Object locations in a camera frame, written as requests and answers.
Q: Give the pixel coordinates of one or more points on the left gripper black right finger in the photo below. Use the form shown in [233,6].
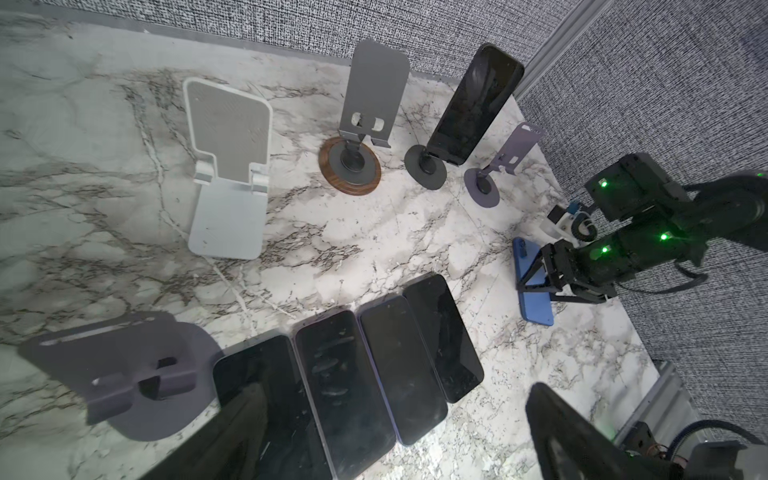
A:
[569,447]

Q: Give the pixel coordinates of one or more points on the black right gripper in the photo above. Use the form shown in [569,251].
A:
[579,275]

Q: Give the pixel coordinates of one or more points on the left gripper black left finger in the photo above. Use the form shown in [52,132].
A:
[227,447]

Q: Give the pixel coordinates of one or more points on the black smartphone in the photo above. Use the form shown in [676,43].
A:
[453,355]
[488,83]
[535,306]

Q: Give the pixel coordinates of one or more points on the pink-edged smartphone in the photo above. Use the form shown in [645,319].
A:
[277,434]

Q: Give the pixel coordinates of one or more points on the teal-edged smartphone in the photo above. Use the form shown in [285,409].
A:
[347,400]

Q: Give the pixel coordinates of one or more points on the blue-edged smartphone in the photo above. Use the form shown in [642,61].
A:
[413,397]

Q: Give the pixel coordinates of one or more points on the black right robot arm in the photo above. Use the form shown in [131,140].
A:
[664,222]

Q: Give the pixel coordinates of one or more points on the purple round-base phone stand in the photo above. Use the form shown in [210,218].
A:
[145,373]

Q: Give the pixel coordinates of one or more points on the lilac round-base phone stand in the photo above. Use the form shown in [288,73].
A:
[478,181]

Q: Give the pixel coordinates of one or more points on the dark grey round-base stand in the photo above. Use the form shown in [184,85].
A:
[429,171]

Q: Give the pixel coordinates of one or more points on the wooden round-base phone stand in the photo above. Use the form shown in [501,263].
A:
[376,84]

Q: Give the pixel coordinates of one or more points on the white folding phone stand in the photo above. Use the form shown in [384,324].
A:
[231,129]

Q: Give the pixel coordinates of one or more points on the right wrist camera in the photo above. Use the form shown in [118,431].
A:
[572,223]

